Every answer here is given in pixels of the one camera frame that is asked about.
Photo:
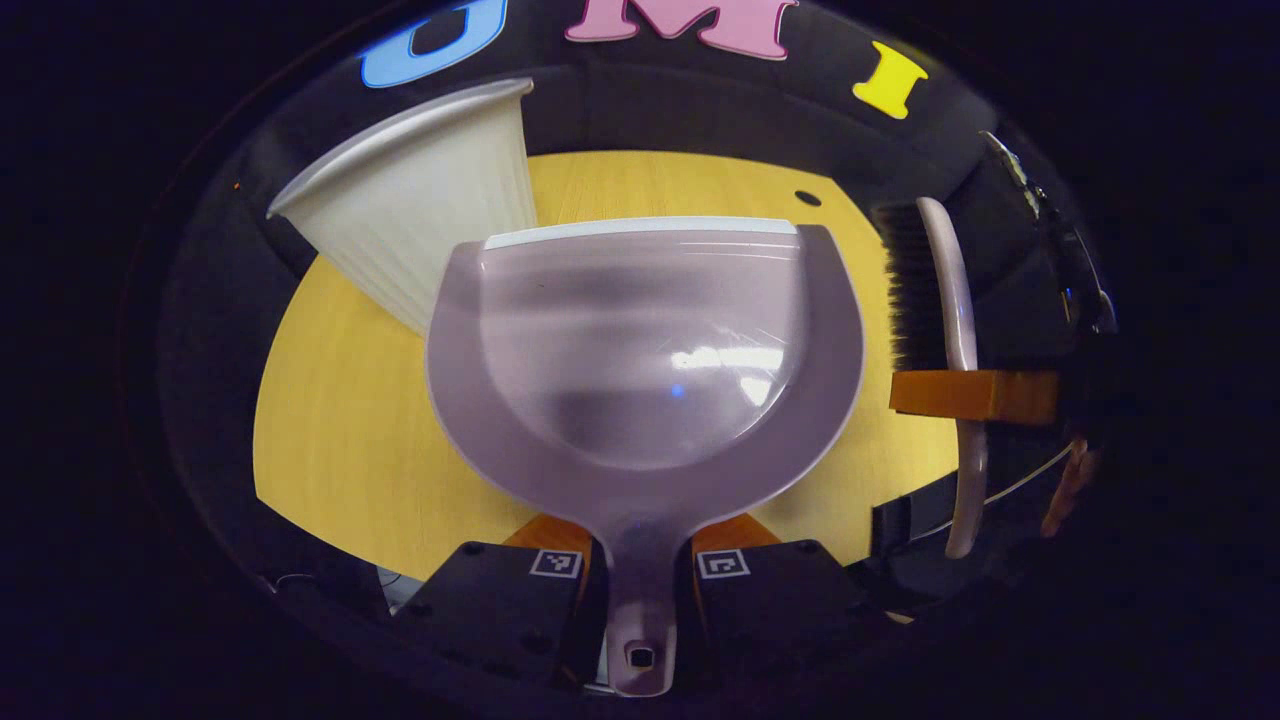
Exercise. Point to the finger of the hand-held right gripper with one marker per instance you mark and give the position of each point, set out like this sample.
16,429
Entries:
940,393

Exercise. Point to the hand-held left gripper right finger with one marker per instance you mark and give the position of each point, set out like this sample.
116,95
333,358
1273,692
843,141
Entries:
780,600

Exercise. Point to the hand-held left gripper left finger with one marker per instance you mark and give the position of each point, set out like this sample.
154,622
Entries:
490,610

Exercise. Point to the small lilac broom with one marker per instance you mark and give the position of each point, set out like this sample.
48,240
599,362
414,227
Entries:
960,290

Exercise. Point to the lilac plastic dustpan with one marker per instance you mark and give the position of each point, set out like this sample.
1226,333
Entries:
640,360

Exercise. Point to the white ribbed garbage bin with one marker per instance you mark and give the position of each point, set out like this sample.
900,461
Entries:
430,200

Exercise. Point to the dark metal object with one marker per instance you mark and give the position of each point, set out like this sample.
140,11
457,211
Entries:
1015,165

